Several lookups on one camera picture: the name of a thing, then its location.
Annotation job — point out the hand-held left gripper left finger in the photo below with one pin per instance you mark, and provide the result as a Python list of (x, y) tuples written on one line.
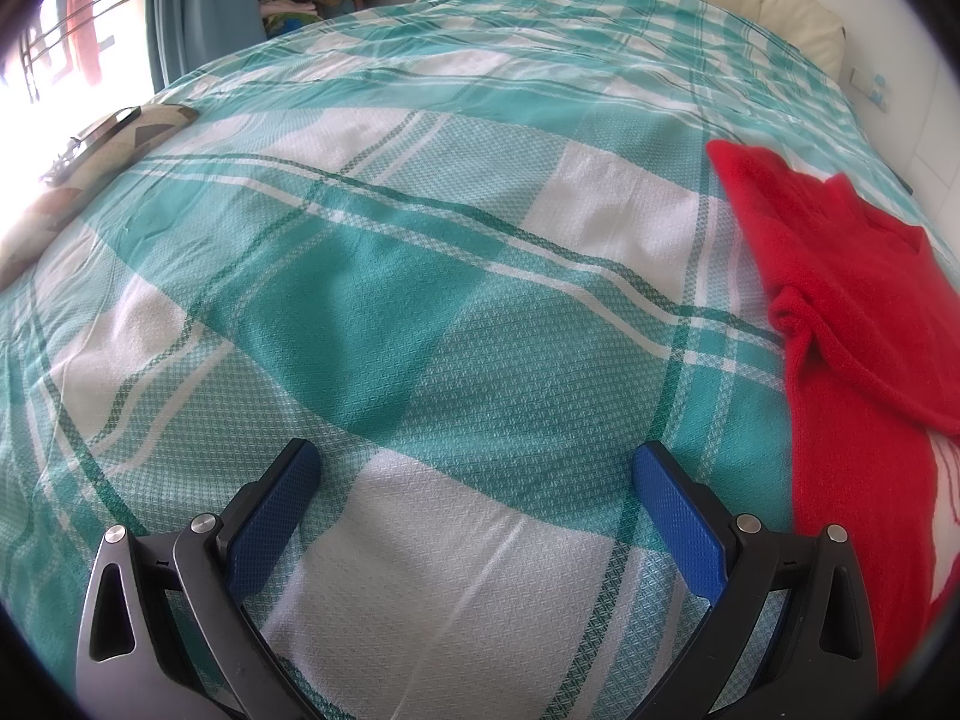
[(270, 525)]

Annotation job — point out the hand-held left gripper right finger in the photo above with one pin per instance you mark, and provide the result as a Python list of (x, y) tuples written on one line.
[(686, 517)]

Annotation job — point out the red sweater with white print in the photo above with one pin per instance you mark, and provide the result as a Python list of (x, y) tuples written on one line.
[(840, 277)]

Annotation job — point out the teal plaid bedspread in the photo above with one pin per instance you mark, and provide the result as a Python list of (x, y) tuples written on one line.
[(420, 300)]

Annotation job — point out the camouflage cushion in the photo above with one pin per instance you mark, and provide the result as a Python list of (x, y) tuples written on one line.
[(157, 126)]

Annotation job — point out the dark flat device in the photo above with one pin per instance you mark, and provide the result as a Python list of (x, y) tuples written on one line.
[(97, 139)]

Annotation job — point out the cream padded headboard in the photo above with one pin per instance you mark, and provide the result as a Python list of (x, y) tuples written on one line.
[(787, 15)]

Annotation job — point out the blue curtain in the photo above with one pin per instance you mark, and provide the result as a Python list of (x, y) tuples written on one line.
[(202, 7)]

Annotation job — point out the hanging red garment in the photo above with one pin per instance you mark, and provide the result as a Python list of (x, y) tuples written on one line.
[(82, 22)]

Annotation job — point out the white wall socket panel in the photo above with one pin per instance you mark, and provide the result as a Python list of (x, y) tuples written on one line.
[(870, 86)]

